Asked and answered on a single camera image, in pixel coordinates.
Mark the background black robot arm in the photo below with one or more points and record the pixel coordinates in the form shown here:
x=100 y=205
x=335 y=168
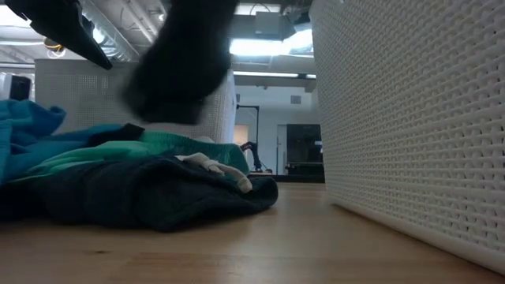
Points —
x=252 y=152

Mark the dark navy garment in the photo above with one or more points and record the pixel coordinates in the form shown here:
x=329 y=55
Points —
x=138 y=197

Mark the blue garment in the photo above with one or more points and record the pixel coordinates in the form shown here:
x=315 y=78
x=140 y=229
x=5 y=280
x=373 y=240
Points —
x=27 y=130

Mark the teal green garment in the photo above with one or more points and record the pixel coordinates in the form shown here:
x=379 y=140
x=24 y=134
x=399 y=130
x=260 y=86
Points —
x=118 y=152

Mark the black cabinet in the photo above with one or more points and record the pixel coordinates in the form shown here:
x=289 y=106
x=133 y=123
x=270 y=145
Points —
x=304 y=146

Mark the black printed hoodie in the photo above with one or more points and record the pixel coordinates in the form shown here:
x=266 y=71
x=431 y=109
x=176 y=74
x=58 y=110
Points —
x=181 y=71

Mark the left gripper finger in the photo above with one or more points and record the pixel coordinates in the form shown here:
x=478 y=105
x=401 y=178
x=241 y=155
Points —
x=75 y=39

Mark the grey ceiling box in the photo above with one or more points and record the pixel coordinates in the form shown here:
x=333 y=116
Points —
x=268 y=24

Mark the silver ceiling duct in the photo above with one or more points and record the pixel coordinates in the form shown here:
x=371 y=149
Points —
x=114 y=35

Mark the ceiling strip light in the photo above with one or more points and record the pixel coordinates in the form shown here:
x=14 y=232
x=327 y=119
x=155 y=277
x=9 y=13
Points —
x=268 y=74

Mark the bright ceiling light panel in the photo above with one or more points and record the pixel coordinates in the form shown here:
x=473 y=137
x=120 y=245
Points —
x=260 y=46

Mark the white perforated plastic basket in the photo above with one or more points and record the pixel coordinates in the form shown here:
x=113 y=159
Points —
x=414 y=138
x=90 y=94

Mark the grey wall vent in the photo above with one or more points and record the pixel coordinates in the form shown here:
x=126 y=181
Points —
x=296 y=99

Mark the black metal stand frame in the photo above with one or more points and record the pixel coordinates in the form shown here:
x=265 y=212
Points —
x=257 y=130

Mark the black box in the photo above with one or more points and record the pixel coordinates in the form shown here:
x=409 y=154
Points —
x=20 y=87

